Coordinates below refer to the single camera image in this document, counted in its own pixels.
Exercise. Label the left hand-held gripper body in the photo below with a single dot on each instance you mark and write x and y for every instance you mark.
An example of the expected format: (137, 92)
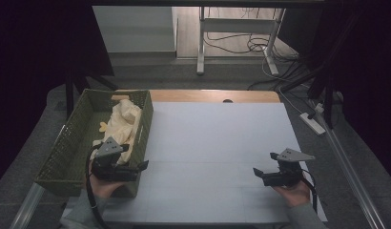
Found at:
(109, 149)

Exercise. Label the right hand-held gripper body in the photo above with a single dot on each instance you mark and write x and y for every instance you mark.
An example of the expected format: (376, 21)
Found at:
(287, 173)

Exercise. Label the cream cloth garment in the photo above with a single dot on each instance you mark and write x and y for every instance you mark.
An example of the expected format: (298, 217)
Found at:
(125, 122)

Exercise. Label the green plastic basket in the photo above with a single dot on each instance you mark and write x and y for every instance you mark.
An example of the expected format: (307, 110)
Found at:
(72, 152)

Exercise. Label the person's right hand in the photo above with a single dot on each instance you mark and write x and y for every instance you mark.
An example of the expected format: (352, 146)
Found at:
(293, 193)

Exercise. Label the person's left hand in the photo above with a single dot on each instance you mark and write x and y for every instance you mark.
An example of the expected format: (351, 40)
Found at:
(104, 187)

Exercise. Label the white power strip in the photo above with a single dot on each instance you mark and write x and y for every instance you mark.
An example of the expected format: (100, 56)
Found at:
(312, 124)

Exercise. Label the pale grey table mat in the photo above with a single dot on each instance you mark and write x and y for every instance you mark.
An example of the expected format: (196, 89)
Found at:
(212, 136)

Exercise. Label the black metal stand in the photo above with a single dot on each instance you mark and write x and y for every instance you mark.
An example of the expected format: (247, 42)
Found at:
(327, 95)
(69, 92)

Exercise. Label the dark curtain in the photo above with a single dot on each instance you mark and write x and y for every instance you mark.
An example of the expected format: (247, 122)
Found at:
(365, 63)
(31, 63)

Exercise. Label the aluminium rail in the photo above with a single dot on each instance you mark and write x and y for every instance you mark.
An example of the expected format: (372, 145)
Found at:
(28, 203)
(352, 178)

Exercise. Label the white metal desk frame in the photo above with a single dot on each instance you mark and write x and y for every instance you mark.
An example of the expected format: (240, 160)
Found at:
(238, 24)

